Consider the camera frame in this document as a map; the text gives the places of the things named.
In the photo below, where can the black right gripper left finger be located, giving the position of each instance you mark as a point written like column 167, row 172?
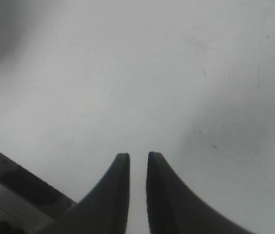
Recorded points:
column 104, row 210

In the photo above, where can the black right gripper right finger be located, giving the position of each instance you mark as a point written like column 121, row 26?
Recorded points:
column 173, row 208

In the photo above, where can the white microwave oven body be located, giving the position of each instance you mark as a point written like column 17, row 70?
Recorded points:
column 27, row 203

